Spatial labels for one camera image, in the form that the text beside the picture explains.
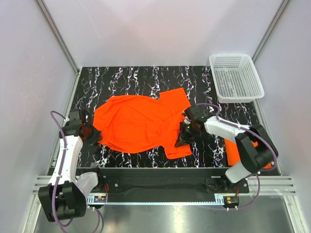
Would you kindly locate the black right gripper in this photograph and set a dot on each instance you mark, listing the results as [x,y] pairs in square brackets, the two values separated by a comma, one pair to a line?
[182,140]

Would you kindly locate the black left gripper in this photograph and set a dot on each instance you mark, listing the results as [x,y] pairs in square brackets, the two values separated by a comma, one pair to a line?
[96,136]

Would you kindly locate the orange t-shirt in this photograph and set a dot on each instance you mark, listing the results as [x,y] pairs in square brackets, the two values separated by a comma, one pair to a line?
[233,156]
[136,123]

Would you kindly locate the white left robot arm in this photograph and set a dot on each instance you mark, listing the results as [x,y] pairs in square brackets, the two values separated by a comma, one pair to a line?
[65,196]

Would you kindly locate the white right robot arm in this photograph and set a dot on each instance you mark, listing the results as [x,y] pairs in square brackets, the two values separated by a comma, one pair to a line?
[255,148]

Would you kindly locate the folded orange t-shirt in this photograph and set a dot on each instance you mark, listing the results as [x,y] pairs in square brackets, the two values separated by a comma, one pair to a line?
[233,156]

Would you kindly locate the white plastic mesh basket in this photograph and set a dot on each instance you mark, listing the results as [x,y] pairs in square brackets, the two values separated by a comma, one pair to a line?
[235,77]

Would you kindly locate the white slotted cable duct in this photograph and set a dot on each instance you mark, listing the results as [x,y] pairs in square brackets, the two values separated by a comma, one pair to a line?
[96,200]

